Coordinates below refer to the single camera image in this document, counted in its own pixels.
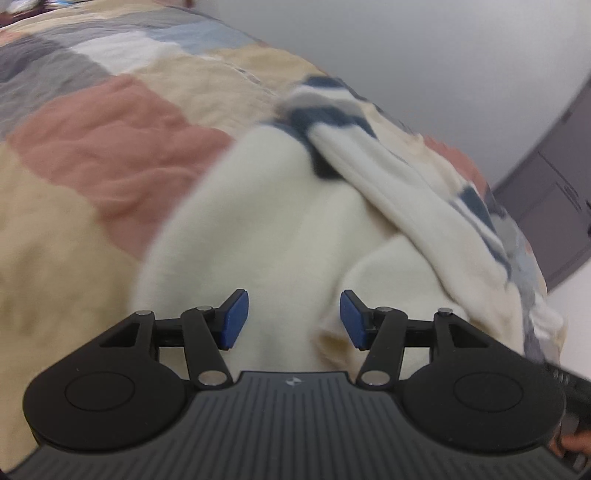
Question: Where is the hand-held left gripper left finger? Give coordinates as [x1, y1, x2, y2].
[98, 289, 250, 387]

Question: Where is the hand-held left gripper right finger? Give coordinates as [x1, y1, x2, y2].
[340, 291, 491, 387]

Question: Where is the cream blue-striped fleece sweater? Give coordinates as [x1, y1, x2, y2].
[134, 76, 570, 374]

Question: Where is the person's right hand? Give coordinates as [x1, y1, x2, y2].
[549, 434, 591, 459]

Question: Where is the grey door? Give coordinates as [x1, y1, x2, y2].
[492, 74, 591, 292]

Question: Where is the patchwork checked quilt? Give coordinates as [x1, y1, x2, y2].
[0, 0, 570, 462]

